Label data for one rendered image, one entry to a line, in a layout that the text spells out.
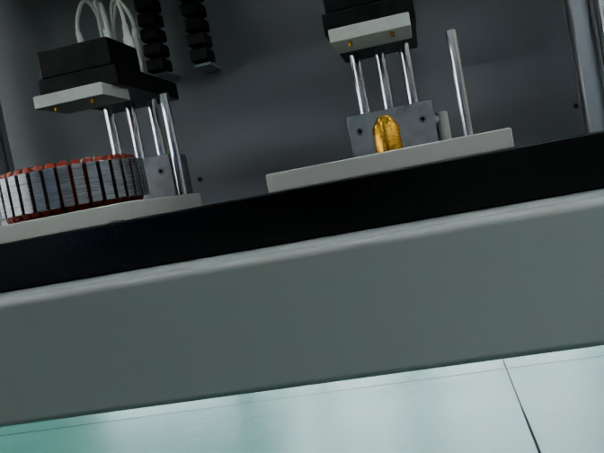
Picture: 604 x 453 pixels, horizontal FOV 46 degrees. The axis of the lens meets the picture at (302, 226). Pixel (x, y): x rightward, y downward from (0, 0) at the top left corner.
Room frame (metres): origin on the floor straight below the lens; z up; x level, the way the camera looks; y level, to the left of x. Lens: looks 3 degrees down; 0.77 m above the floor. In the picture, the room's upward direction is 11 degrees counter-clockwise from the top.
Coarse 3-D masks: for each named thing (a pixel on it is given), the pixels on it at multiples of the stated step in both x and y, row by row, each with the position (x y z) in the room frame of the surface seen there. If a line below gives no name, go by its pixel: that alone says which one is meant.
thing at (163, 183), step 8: (144, 160) 0.66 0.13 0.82; (152, 160) 0.66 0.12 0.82; (160, 160) 0.66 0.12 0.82; (168, 160) 0.66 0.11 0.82; (184, 160) 0.70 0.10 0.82; (152, 168) 0.66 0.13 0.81; (160, 168) 0.66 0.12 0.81; (168, 168) 0.66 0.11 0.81; (184, 168) 0.70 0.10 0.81; (152, 176) 0.66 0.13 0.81; (160, 176) 0.66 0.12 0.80; (168, 176) 0.66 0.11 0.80; (152, 184) 0.66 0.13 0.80; (160, 184) 0.66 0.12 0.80; (168, 184) 0.66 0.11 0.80; (176, 184) 0.67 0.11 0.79; (152, 192) 0.66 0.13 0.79; (160, 192) 0.66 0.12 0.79; (168, 192) 0.66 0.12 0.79; (176, 192) 0.66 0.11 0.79; (192, 192) 0.71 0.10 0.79
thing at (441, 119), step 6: (438, 114) 0.63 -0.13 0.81; (444, 114) 0.62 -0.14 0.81; (438, 120) 0.63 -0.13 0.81; (444, 120) 0.62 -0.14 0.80; (438, 126) 0.63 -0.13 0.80; (444, 126) 0.62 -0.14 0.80; (438, 132) 0.63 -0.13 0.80; (444, 132) 0.62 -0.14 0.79; (450, 132) 0.63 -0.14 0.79; (444, 138) 0.62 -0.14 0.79; (450, 138) 0.63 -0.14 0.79
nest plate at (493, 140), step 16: (432, 144) 0.43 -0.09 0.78; (448, 144) 0.42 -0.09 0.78; (464, 144) 0.42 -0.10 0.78; (480, 144) 0.42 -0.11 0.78; (496, 144) 0.42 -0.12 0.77; (512, 144) 0.42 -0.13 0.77; (352, 160) 0.43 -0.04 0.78; (368, 160) 0.43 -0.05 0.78; (384, 160) 0.43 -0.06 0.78; (400, 160) 0.43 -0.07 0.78; (416, 160) 0.43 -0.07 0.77; (432, 160) 0.43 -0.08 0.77; (272, 176) 0.44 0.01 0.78; (288, 176) 0.44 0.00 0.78; (304, 176) 0.44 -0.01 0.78; (320, 176) 0.44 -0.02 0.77; (336, 176) 0.44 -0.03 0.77; (352, 176) 0.43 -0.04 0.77
